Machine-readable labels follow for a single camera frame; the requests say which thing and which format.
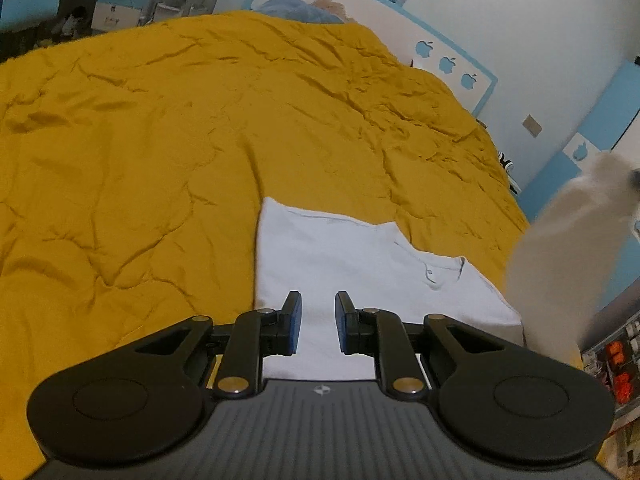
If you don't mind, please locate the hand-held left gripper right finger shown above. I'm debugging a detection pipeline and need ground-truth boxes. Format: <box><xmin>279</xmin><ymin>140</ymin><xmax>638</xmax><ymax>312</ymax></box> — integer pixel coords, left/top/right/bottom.
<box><xmin>334</xmin><ymin>290</ymin><xmax>507</xmax><ymax>397</ymax></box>

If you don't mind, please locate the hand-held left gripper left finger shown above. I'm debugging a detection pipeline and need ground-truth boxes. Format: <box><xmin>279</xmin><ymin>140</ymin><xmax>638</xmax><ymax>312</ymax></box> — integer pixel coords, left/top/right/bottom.
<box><xmin>131</xmin><ymin>290</ymin><xmax>303</xmax><ymax>397</ymax></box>

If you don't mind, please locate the white polo shirt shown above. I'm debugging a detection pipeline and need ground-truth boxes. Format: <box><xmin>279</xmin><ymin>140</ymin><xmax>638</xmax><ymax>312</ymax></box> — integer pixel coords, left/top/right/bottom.
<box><xmin>254</xmin><ymin>196</ymin><xmax>526</xmax><ymax>382</ymax></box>

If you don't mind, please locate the yellow bed blanket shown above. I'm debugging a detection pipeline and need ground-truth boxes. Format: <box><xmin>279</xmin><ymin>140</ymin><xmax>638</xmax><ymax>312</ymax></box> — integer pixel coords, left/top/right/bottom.
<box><xmin>0</xmin><ymin>10</ymin><xmax>585</xmax><ymax>480</ymax></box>

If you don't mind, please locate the black and white bedside item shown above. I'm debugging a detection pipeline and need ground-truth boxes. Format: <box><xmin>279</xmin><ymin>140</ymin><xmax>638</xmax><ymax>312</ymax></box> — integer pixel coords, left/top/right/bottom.
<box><xmin>499</xmin><ymin>149</ymin><xmax>521</xmax><ymax>197</ymax></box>

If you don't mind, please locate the cluttered storage shelf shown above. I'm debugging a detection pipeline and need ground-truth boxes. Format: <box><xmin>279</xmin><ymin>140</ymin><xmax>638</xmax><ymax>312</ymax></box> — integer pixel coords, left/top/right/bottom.
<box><xmin>579</xmin><ymin>309</ymin><xmax>640</xmax><ymax>423</ymax></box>

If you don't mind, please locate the blue pillow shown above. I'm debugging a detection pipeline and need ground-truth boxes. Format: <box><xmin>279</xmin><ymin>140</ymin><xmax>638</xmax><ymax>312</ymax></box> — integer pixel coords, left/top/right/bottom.
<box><xmin>256</xmin><ymin>0</ymin><xmax>346</xmax><ymax>25</ymax></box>

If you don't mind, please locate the white headboard with blue trim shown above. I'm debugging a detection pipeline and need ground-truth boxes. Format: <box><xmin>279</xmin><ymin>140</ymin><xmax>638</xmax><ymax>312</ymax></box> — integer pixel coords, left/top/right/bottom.
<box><xmin>251</xmin><ymin>0</ymin><xmax>499</xmax><ymax>119</ymax></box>

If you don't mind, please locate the white and blue paper bag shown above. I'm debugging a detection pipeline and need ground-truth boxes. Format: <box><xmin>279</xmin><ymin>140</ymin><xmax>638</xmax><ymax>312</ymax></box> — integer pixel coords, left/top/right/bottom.
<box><xmin>91</xmin><ymin>0</ymin><xmax>152</xmax><ymax>37</ymax></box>

